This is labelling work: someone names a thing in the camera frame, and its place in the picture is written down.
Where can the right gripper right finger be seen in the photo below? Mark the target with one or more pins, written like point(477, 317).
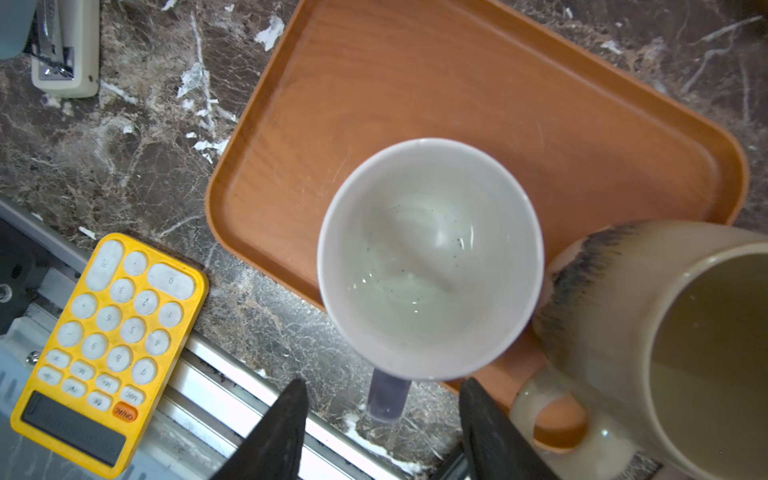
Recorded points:
point(493, 446)

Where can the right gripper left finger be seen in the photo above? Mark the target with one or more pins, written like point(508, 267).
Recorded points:
point(273, 448)

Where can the lilac mug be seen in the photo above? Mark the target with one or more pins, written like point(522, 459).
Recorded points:
point(430, 263)

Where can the cream yellow mug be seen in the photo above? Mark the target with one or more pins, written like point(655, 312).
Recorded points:
point(659, 329)

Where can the yellow calculator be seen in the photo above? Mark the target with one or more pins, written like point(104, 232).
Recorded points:
point(93, 391)

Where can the blue grey stapler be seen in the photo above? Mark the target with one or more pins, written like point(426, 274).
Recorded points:
point(62, 38)

